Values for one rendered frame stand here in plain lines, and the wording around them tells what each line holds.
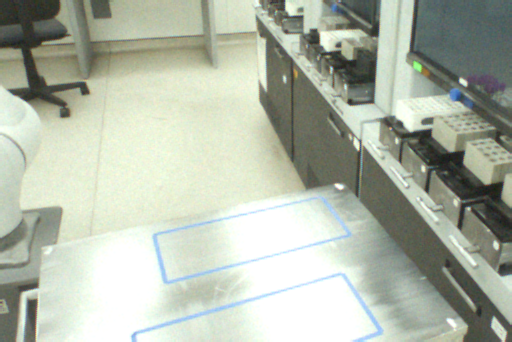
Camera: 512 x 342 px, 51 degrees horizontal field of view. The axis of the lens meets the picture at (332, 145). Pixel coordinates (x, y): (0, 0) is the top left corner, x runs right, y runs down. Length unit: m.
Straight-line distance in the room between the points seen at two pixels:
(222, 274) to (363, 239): 0.27
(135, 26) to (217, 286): 4.04
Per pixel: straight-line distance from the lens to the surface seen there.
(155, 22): 4.82
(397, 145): 1.41
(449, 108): 1.47
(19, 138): 1.34
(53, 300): 0.97
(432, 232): 1.31
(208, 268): 0.95
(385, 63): 1.66
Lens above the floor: 1.43
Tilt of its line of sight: 28 degrees down
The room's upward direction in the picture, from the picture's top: 2 degrees clockwise
